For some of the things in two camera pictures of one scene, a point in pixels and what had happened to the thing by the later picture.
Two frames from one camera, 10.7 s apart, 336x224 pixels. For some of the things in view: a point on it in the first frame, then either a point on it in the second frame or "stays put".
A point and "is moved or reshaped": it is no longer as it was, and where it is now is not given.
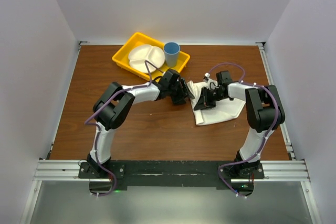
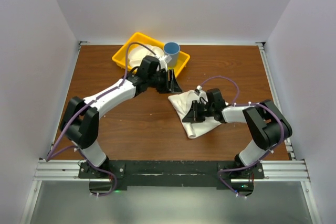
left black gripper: (184, 92) to (170, 86)
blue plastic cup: (171, 50) stays put
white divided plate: (153, 55) stays put
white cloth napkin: (225, 109) is moved or reshaped
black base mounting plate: (170, 173) stays put
